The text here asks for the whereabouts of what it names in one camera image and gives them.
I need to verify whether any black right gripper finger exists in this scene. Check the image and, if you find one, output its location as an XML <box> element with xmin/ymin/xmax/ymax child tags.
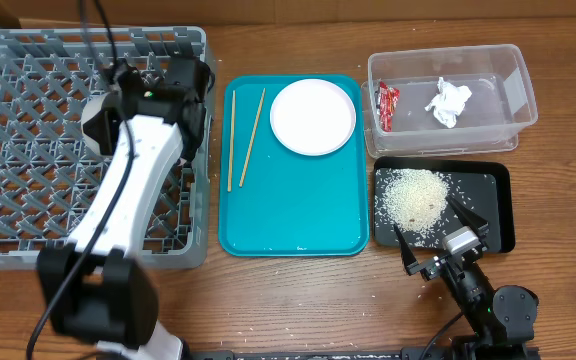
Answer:
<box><xmin>446</xmin><ymin>196</ymin><xmax>489</xmax><ymax>238</ymax></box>
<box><xmin>393</xmin><ymin>223</ymin><xmax>418</xmax><ymax>275</ymax></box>

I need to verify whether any white tissue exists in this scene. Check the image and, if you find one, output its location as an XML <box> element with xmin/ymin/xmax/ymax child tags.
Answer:
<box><xmin>425</xmin><ymin>77</ymin><xmax>472</xmax><ymax>129</ymax></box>

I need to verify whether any red snack wrapper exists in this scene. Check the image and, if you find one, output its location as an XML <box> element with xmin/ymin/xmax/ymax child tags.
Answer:
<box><xmin>377</xmin><ymin>81</ymin><xmax>400</xmax><ymax>132</ymax></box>

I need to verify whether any large white plate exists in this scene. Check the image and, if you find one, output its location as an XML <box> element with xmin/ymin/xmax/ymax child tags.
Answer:
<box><xmin>270</xmin><ymin>78</ymin><xmax>357</xmax><ymax>156</ymax></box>

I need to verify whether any pink bowl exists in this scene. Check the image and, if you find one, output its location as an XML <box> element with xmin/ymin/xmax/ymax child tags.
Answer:
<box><xmin>80</xmin><ymin>93</ymin><xmax>116</xmax><ymax>156</ymax></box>

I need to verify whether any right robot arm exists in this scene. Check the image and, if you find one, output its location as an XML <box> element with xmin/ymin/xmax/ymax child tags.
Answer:
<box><xmin>394</xmin><ymin>196</ymin><xmax>540</xmax><ymax>360</ymax></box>

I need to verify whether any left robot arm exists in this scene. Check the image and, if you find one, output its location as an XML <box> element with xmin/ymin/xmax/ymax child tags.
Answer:
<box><xmin>25</xmin><ymin>55</ymin><xmax>215</xmax><ymax>359</ymax></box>

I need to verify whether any grey dishwasher rack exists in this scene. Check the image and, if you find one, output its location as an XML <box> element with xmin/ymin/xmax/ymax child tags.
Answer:
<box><xmin>0</xmin><ymin>26</ymin><xmax>216</xmax><ymax>269</ymax></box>

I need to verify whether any clear plastic waste bin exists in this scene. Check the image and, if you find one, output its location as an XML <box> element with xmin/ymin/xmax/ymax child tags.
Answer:
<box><xmin>362</xmin><ymin>44</ymin><xmax>538</xmax><ymax>158</ymax></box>

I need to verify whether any pile of rice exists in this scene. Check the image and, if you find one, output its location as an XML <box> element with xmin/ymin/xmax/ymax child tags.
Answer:
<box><xmin>374</xmin><ymin>167</ymin><xmax>455</xmax><ymax>249</ymax></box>

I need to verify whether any black plastic tray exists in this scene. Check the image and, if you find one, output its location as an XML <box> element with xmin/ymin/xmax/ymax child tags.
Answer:
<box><xmin>373</xmin><ymin>157</ymin><xmax>515</xmax><ymax>253</ymax></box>

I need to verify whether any left wooden chopstick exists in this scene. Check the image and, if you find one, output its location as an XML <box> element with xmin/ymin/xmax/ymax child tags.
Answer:
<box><xmin>227</xmin><ymin>90</ymin><xmax>236</xmax><ymax>192</ymax></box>

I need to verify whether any wooden chopstick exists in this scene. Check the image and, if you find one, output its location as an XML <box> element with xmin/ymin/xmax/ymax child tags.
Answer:
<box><xmin>239</xmin><ymin>88</ymin><xmax>266</xmax><ymax>188</ymax></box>
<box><xmin>227</xmin><ymin>90</ymin><xmax>236</xmax><ymax>192</ymax></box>

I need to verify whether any right wooden chopstick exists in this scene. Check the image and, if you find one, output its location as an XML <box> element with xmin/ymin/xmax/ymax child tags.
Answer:
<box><xmin>239</xmin><ymin>88</ymin><xmax>266</xmax><ymax>188</ymax></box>

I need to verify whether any teal serving tray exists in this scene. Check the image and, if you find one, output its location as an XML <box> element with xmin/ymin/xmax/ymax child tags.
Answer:
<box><xmin>218</xmin><ymin>75</ymin><xmax>370</xmax><ymax>257</ymax></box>

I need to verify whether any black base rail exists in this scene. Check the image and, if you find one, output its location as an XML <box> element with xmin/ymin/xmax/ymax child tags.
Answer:
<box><xmin>187</xmin><ymin>344</ymin><xmax>539</xmax><ymax>360</ymax></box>

